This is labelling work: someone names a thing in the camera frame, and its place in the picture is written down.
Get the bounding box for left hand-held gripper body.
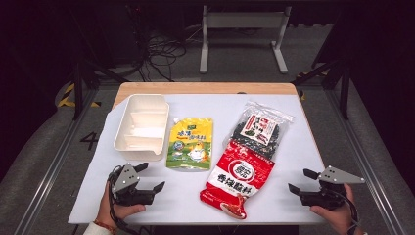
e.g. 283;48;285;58
111;163;156;207

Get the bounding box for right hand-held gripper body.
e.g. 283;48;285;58
300;164;366;211

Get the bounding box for white divided plastic container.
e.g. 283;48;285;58
113;93;170;162

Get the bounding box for yellow green seasoning pouch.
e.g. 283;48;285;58
165;117;214;171

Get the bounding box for red white seasoning packet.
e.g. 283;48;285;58
199;139;276;220

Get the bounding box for clear bag of dried seaweed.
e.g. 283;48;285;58
224;100;296;161

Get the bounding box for person's left hand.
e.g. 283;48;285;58
96;182;146;229

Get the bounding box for person's right hand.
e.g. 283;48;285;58
309;184;356;235

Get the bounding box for black tripod stand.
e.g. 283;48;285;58
293;57;352;121
71;57;129;121

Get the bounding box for yellow black floor tape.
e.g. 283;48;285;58
57;82;102;109

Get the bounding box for wooden desk with metal legs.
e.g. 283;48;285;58
199;4;293;74

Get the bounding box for aluminium frame rail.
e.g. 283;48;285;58
326;87;407;235
13;87;99;235

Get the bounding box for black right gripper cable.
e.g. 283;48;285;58
337;189;360;235

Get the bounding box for red bracelet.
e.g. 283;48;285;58
92;219;117;235

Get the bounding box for black floor cables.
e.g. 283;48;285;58
125;6;189;82

